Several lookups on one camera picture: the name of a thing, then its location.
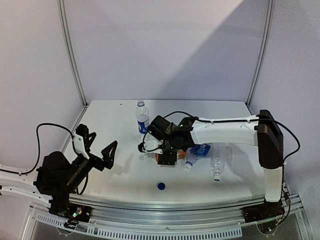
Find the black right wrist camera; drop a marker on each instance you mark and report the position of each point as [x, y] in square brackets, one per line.
[151, 146]

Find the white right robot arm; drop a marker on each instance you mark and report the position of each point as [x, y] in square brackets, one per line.
[259, 130]

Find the blue Pepsi bottle cap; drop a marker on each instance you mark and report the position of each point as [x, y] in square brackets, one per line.
[161, 186]

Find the right aluminium corner post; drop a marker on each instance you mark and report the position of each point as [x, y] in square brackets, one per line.
[261, 53]

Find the orange label crushed bottle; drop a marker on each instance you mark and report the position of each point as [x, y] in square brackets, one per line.
[155, 155]

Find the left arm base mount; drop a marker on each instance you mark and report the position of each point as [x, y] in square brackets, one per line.
[74, 213]

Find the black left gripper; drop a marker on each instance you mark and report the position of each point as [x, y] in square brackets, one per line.
[107, 162]

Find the left aluminium corner post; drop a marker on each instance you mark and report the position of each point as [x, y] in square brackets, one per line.
[70, 52]

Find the blue label crushed water bottle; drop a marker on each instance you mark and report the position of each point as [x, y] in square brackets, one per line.
[196, 153]

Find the clear unlabelled plastic bottle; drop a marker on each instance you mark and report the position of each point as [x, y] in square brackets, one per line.
[222, 155]

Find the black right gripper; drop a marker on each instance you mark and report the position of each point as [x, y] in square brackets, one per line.
[168, 160]

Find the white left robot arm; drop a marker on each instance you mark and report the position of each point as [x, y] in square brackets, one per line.
[57, 177]

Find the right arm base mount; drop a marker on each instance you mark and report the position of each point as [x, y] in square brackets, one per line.
[268, 215]

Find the aluminium corner post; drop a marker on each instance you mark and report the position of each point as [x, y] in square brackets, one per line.
[70, 52]
[261, 53]

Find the aluminium table front rail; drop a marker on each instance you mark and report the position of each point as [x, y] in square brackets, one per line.
[120, 220]

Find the Pepsi bottle blue label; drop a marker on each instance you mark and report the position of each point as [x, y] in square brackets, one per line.
[142, 114]

